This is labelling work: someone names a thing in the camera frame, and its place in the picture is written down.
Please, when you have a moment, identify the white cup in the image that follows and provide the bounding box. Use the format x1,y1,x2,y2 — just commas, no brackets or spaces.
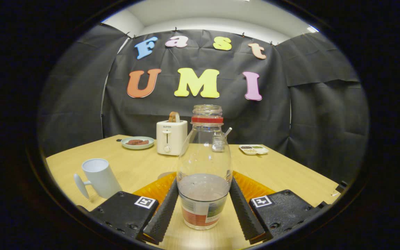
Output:
74,158,122,200

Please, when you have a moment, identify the clear plastic juice bottle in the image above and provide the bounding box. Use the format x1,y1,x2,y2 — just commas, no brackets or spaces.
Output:
176,105,233,230

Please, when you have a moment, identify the black backdrop cloth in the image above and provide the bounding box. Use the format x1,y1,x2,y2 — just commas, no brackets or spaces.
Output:
37,24,370,184

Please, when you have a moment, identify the wooden table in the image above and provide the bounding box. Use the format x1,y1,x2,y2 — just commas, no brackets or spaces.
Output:
45,134,341,250

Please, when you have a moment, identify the white divided condiment dish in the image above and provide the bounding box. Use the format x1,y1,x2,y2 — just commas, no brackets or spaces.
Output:
239,144,269,155

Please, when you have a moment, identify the white toaster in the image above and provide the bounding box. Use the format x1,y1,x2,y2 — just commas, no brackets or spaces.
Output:
156,120,188,156

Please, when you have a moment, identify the pale green plate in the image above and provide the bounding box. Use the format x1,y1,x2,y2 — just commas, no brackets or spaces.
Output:
121,136,155,150

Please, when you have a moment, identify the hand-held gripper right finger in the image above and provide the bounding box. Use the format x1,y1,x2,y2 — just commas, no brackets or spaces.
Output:
230,171,329,243

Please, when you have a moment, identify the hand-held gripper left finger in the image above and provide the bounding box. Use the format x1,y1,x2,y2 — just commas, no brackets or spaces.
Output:
77,172,180,243

